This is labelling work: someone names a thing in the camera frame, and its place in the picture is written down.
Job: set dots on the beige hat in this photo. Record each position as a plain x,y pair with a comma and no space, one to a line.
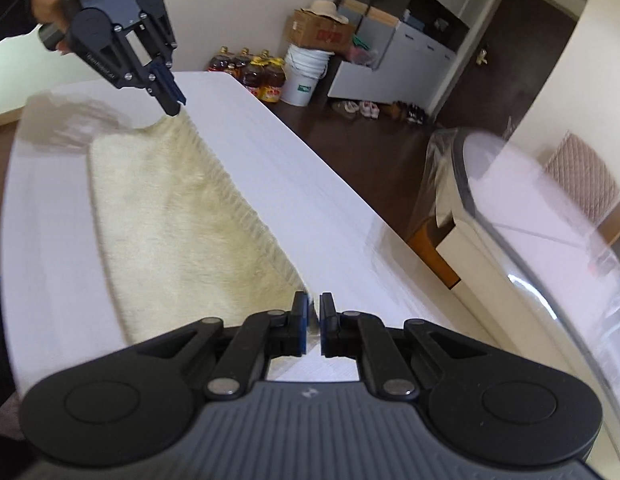
330,12

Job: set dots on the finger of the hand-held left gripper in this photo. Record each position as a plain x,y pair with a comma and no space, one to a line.
170,82
139,72

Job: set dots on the pink quilted cushion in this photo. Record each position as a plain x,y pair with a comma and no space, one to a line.
585,180

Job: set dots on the row of shoes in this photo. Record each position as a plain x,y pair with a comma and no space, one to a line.
375,110

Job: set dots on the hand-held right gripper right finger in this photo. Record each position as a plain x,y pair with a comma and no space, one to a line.
326,325

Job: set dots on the plastic-wrapped chair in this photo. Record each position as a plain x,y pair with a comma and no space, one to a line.
440,200

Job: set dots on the white drawer cabinet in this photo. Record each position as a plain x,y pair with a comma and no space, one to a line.
405,55

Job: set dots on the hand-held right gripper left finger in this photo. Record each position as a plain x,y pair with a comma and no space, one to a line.
300,325

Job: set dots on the cream fluffy towel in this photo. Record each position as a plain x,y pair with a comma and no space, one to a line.
189,220

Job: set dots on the dark wooden door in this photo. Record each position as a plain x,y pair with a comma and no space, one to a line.
505,55

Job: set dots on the cardboard box with red print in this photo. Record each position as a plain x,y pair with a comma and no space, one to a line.
317,32

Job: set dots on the white plastic bucket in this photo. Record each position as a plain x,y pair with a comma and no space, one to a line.
305,75

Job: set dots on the person's left hand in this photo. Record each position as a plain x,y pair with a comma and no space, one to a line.
47,5

